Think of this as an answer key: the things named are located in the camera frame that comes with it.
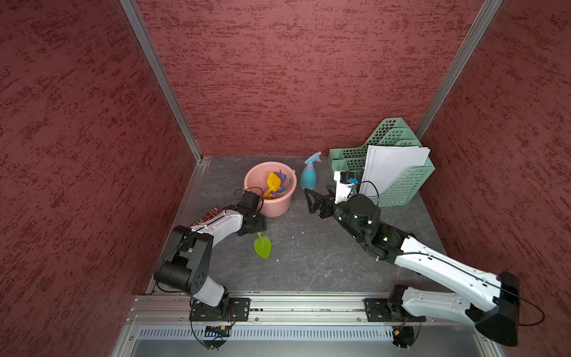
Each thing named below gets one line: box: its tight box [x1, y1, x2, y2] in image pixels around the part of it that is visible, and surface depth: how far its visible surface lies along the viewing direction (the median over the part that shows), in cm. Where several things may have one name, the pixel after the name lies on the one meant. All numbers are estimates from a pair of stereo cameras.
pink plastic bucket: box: [243, 160, 298, 218], surface depth 94 cm
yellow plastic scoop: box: [263, 171, 282, 199], surface depth 96 cm
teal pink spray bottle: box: [300, 151, 322, 191], surface depth 101 cm
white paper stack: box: [362, 145, 431, 197], surface depth 89 cm
